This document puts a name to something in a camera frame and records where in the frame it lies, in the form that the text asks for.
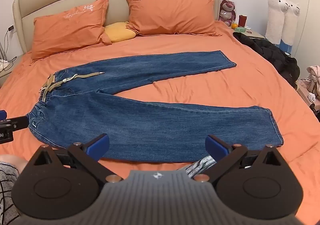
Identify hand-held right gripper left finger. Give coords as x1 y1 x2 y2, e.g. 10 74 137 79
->
32 134 121 185

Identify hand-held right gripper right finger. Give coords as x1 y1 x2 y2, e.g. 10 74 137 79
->
194 135 285 183

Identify blue denim pants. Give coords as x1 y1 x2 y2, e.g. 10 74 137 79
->
28 50 284 164

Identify grey striped cloth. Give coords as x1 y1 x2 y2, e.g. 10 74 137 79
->
179 155 217 178

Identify person's leg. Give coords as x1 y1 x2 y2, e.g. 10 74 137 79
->
0 154 28 174

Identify grey patterned shorts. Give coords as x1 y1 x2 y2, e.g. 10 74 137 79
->
0 161 21 225

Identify orange bedsheet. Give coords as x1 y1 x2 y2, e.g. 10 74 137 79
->
0 18 320 225

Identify orange pillow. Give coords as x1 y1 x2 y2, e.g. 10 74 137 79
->
31 0 112 62
123 0 223 37

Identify black jacket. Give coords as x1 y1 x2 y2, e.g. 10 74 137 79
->
232 32 301 90

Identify yellow cushion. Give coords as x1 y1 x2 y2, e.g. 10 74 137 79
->
104 22 137 43

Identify beige nightstand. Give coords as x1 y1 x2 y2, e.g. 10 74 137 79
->
234 25 266 40

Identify pink cloth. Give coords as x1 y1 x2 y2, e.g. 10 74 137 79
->
306 65 320 86

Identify pink plush bear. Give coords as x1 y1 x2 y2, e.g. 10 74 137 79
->
219 0 237 27

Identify white alpaca plush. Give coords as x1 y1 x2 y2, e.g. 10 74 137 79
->
281 1 301 47
265 0 290 45

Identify white wardrobe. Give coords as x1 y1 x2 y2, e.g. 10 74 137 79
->
285 0 320 65

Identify thin charger cable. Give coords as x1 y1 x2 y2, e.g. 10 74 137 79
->
2 30 16 63

